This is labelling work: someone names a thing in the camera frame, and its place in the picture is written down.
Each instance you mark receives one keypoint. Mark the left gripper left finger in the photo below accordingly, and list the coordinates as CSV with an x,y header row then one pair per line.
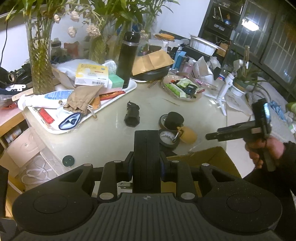
x,y
133,168

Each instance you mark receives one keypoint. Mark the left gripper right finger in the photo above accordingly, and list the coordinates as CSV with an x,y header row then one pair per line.
x,y
160,169

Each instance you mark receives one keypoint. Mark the yellow bear-shaped case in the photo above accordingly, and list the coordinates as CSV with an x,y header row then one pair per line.
x,y
187,135

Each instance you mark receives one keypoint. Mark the black adapter part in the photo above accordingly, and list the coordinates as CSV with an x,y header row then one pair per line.
x,y
132,117

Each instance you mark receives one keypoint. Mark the black cylinder speaker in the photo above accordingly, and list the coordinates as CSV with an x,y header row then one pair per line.
x,y
173,121

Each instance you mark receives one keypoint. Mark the person's right hand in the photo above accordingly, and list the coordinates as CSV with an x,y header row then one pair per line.
x,y
275,148

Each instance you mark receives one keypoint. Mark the potted plant white pot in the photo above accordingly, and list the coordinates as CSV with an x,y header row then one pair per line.
x,y
244,78

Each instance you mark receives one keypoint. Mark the brown cardboard box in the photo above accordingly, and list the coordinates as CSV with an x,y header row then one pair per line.
x,y
215,156

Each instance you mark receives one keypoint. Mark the white phone gimbal tripod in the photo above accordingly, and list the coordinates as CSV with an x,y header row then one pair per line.
x,y
219,99

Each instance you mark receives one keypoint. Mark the dark green round lid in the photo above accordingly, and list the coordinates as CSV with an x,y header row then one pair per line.
x,y
68,161

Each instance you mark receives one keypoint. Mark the wicker snack basket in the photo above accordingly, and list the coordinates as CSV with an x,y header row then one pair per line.
x,y
182,88

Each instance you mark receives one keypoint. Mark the green tissue pack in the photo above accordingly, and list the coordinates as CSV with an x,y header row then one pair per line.
x,y
115,82

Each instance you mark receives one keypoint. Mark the white plastic tray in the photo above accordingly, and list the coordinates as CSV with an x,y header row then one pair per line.
x,y
53,103

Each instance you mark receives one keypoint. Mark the black oval case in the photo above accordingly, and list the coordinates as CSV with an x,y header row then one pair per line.
x,y
153,74

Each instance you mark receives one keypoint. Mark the white takeaway container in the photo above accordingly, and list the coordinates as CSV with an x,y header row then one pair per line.
x,y
202,45

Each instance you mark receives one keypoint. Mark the red lighter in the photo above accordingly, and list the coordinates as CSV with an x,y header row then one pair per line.
x,y
45,116

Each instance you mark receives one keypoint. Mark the yellow white medicine box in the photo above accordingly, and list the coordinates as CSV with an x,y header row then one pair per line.
x,y
91,75

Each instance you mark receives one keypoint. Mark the white drawer unit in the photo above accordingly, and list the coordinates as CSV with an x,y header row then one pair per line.
x,y
25,147

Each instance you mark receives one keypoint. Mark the brown paper envelope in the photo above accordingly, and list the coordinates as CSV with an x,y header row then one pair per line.
x,y
152,61

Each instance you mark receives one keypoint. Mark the black thermos bottle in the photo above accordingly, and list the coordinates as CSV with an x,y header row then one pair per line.
x,y
127,56

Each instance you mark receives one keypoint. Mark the glass vase with stems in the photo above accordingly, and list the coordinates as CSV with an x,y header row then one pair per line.
x,y
39,31

